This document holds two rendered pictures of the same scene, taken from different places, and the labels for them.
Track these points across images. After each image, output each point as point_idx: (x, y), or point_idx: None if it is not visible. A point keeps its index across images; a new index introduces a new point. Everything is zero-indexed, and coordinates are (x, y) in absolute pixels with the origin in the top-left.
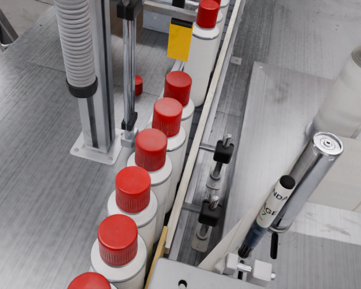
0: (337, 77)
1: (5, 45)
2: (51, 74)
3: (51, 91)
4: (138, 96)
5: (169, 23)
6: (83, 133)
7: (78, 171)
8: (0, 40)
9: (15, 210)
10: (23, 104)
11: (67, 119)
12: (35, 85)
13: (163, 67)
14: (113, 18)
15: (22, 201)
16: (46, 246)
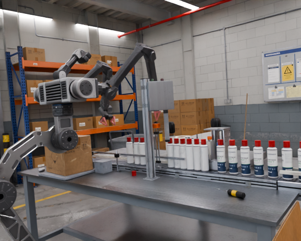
0: (166, 142)
1: (22, 240)
2: (116, 182)
3: (124, 182)
4: (136, 175)
5: (110, 167)
6: (151, 173)
7: (159, 180)
8: (19, 239)
9: (166, 184)
10: (127, 184)
11: (139, 180)
12: (120, 183)
13: (126, 172)
14: (92, 176)
15: (164, 183)
16: (178, 181)
